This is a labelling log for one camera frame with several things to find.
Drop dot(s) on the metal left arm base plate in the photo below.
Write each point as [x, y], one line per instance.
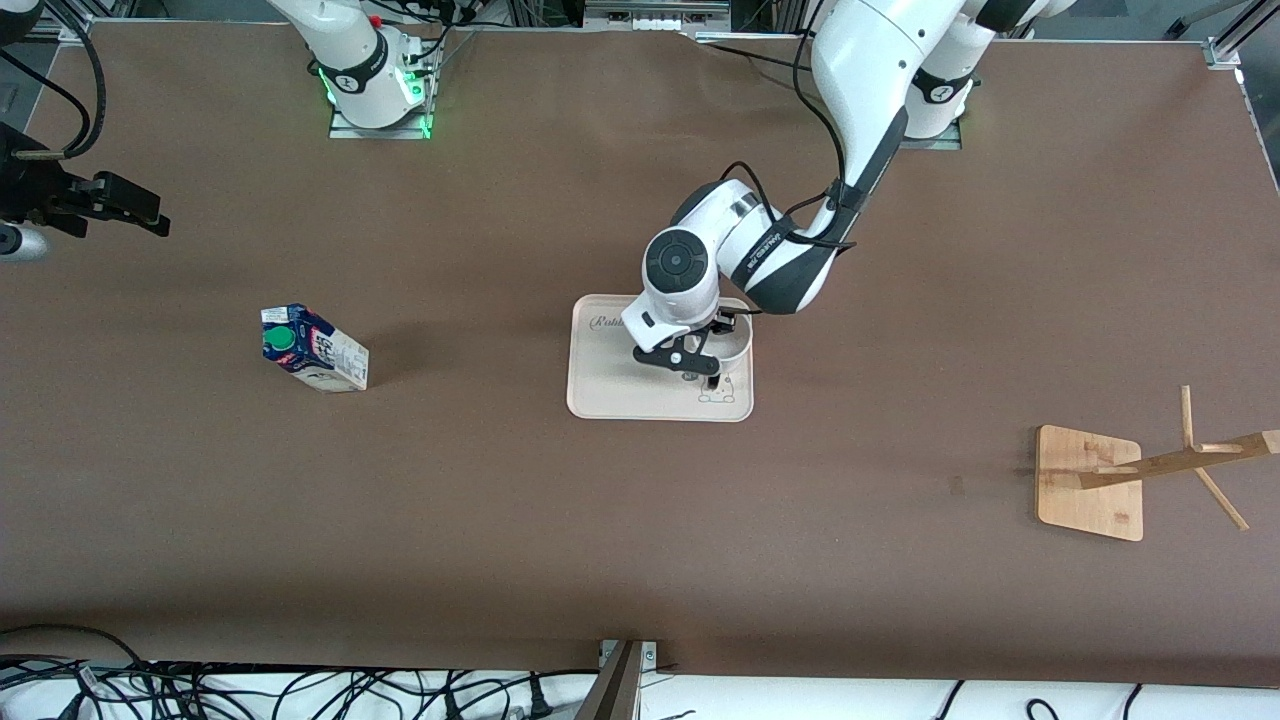
[935, 143]

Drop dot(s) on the wooden mug stand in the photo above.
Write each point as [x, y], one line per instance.
[1090, 490]

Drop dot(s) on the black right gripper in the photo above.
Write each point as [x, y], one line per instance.
[38, 186]

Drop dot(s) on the white rabbit print tray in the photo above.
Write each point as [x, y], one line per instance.
[610, 380]

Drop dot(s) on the aluminium bracket post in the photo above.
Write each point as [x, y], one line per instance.
[615, 690]

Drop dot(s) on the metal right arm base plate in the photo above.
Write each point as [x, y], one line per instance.
[345, 132]

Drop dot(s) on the aluminium frame rail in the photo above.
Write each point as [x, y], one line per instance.
[65, 25]
[1225, 45]

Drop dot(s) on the blue milk carton green cap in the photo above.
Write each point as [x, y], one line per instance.
[320, 355]

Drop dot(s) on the black power plug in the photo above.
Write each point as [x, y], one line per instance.
[540, 705]

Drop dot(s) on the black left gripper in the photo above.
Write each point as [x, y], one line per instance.
[718, 327]

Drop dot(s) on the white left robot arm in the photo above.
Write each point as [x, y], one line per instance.
[860, 70]

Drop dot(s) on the grey metal box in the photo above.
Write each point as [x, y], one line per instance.
[655, 12]

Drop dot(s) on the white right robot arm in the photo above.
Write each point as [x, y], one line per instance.
[350, 50]

